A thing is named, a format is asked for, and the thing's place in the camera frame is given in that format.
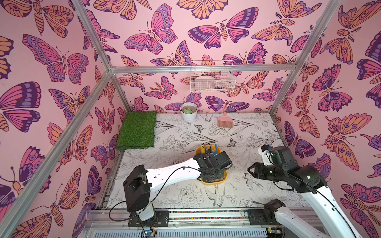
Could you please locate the blue fork yellow handle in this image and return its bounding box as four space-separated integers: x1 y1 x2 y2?
210 144 219 154

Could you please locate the yellow plastic storage tray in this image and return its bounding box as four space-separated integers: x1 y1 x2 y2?
194 142 232 185

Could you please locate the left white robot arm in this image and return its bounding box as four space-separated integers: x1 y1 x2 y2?
123 151 233 221

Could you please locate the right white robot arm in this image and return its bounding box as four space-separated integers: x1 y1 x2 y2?
248 144 361 238

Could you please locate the pink hand brush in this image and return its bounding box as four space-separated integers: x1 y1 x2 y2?
217 111 234 129

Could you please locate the white pot with succulent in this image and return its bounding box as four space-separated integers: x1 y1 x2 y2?
180 103 197 123

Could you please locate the green artificial grass mat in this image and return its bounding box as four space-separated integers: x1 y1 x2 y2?
116 111 157 151

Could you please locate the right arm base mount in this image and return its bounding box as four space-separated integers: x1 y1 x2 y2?
247 209 280 226

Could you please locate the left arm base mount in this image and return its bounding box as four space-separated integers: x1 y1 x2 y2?
128 210 170 227

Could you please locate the white wire wall basket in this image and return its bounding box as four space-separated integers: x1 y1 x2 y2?
189 64 236 93

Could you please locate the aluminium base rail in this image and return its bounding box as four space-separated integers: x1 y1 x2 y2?
78 206 337 238

